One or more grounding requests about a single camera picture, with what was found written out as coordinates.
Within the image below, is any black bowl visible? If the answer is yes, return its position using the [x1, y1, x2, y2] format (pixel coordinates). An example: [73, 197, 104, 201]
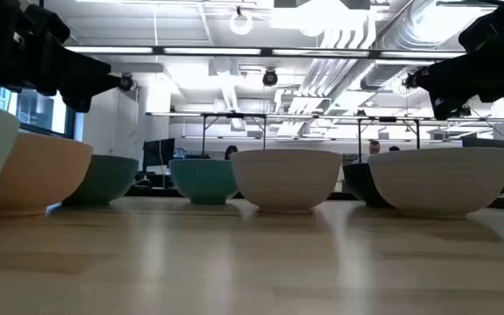
[342, 162, 396, 209]

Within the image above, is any black computer monitor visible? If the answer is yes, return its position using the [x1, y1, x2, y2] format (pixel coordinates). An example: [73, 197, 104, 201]
[460, 136, 504, 150]
[142, 137, 177, 174]

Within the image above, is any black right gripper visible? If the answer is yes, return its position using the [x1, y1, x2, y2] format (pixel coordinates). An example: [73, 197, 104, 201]
[416, 8, 504, 104]

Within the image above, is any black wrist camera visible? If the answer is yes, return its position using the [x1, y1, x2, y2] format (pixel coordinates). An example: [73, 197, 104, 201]
[58, 86, 95, 114]
[429, 87, 470, 122]

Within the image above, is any dark green bowl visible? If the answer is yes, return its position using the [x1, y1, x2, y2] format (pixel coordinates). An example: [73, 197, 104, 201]
[61, 153, 140, 207]

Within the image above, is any white bowl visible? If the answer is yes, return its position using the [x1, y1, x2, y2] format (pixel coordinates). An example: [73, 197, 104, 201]
[229, 149, 343, 214]
[367, 146, 504, 216]

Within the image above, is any turquoise bowl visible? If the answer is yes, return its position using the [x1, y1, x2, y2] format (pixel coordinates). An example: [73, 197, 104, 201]
[168, 157, 240, 206]

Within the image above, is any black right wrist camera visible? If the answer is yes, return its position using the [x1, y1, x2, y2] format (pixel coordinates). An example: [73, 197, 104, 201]
[429, 87, 470, 122]

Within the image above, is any overhead light bar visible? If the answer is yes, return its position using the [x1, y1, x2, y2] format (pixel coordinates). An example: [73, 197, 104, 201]
[63, 45, 467, 60]

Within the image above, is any white ring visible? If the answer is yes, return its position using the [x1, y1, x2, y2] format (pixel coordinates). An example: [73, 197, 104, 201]
[228, 10, 254, 36]

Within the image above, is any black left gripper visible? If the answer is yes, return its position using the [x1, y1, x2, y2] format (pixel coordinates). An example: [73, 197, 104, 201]
[15, 3, 123, 97]

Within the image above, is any window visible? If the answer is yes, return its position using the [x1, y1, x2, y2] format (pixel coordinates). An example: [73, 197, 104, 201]
[0, 85, 78, 140]

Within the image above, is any black rig frame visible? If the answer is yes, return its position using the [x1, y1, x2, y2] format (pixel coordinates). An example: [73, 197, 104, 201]
[200, 112, 267, 155]
[357, 115, 422, 151]

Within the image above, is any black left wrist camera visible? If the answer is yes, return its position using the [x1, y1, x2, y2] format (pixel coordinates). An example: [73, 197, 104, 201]
[58, 86, 95, 114]

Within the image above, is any silver ventilation duct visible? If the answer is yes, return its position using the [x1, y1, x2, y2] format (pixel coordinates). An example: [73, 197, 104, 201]
[359, 0, 467, 91]

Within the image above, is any orange bowl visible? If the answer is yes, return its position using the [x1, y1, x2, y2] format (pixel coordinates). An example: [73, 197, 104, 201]
[0, 132, 95, 218]

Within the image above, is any black ceiling camera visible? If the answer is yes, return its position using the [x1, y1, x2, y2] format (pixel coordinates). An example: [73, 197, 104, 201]
[402, 69, 420, 90]
[262, 67, 279, 88]
[118, 73, 135, 92]

